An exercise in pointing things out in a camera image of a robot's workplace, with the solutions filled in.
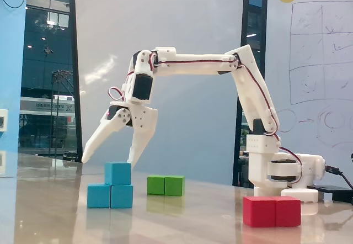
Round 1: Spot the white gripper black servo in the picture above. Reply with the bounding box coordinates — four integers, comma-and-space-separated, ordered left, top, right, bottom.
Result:
81, 102, 159, 170

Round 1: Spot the small blue cube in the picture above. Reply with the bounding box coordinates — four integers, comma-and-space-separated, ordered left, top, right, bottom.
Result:
104, 161, 132, 186

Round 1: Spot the long blue block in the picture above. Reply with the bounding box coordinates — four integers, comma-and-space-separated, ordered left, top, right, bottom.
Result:
87, 183, 134, 209

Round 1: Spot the long green block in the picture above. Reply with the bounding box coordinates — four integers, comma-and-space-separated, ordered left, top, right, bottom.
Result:
146, 175, 185, 197

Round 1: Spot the long red block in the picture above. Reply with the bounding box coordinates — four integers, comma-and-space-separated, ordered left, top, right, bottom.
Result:
242, 195, 302, 228

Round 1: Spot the dark metal lattice tower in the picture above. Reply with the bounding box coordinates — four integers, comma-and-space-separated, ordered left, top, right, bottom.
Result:
50, 69, 74, 159

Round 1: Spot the whiteboard with pen drawings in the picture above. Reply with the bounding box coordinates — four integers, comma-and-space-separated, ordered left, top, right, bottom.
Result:
265, 0, 353, 159

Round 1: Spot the flat black power box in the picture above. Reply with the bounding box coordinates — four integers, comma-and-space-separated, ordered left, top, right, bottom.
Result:
307, 184, 353, 203

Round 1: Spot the red white black servo cable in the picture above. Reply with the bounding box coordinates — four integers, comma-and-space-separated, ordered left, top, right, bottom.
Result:
108, 86, 127, 102

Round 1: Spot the slim black window post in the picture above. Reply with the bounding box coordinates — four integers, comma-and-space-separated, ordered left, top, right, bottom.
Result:
68, 0, 84, 163

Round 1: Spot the white wall switch box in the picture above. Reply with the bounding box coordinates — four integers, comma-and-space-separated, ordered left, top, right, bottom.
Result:
0, 109, 9, 132

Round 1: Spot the wide black window frame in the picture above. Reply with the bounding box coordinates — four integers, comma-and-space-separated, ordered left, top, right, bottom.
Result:
232, 0, 269, 187

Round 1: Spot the black plug with cable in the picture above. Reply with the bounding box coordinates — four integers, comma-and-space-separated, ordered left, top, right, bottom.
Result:
324, 165, 353, 189

